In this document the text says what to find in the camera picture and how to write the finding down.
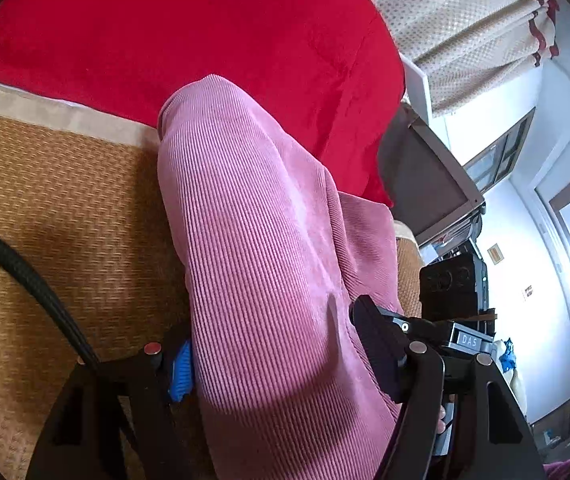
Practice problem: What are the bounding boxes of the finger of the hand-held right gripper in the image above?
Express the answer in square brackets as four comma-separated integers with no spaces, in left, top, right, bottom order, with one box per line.
[377,307,448,345]

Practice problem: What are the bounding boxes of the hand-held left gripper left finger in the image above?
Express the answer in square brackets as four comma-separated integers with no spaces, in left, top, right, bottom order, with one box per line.
[28,327,195,480]

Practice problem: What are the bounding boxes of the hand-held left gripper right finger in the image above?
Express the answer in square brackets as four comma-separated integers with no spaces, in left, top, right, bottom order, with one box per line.
[350,294,546,480]

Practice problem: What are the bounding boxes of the pink corduroy garment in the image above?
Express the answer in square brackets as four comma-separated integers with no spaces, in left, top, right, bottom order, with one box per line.
[157,74,408,480]

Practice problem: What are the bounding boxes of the person's right hand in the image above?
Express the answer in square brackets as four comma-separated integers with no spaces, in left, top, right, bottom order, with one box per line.
[435,402,458,436]

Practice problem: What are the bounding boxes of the blue cloth item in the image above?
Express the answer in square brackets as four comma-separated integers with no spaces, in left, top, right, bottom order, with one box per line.
[499,339,516,373]

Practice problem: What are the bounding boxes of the grey panel furniture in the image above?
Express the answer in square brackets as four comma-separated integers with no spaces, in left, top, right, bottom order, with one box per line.
[377,102,486,248]

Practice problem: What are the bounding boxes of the dark framed window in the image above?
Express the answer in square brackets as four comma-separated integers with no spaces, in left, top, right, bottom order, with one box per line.
[465,107,536,193]

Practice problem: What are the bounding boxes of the white panel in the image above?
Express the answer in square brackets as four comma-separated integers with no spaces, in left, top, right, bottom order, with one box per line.
[401,54,436,122]

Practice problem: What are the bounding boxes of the woven bamboo mat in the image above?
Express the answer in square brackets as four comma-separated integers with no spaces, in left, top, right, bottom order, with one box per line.
[0,79,426,480]

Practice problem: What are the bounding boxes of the beige dotted curtain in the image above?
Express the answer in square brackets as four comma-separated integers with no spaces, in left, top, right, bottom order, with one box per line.
[372,0,560,118]

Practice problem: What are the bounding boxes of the red blanket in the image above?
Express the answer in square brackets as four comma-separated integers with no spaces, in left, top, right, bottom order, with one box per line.
[0,0,406,208]

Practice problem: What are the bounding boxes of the black cable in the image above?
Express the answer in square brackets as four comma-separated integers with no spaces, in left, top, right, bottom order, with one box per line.
[0,221,138,461]

